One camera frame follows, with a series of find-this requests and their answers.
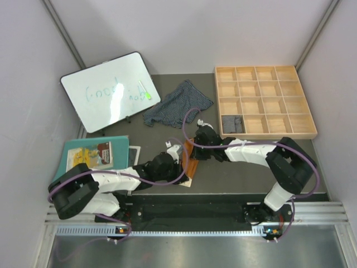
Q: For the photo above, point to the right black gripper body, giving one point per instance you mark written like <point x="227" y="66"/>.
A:
<point x="202" y="154"/>

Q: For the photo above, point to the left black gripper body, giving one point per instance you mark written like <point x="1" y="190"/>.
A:
<point x="172" y="175"/>

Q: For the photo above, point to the grey striped underwear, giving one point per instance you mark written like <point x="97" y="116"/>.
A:
<point x="232" y="124"/>

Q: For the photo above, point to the orange underwear white waistband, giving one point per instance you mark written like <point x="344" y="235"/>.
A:
<point x="189" y="164"/>

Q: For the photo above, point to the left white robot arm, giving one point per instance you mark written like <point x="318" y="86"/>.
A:
<point x="86" y="190"/>

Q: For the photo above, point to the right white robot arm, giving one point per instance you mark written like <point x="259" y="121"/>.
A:
<point x="288" y="162"/>

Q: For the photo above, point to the dark blue striped underwear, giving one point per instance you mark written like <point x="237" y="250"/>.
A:
<point x="181" y="105"/>

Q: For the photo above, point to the teal folder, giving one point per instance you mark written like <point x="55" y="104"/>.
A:
<point x="120" y="150"/>

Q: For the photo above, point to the yellow picture book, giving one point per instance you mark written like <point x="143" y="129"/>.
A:
<point x="98" y="156"/>

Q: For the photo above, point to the green marker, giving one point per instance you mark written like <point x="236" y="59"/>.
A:
<point x="148" y="96"/>

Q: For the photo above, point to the wooden compartment tray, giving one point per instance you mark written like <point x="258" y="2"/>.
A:
<point x="270" y="100"/>

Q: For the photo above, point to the white whiteboard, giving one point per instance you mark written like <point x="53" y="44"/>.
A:
<point x="110" y="92"/>

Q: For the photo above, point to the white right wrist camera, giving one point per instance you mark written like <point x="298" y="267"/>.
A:
<point x="201" y="123"/>

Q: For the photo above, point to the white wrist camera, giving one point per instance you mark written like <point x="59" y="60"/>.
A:
<point x="174" y="151"/>
<point x="201" y="123"/>

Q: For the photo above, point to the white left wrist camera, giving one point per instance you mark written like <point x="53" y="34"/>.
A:
<point x="174" y="151"/>

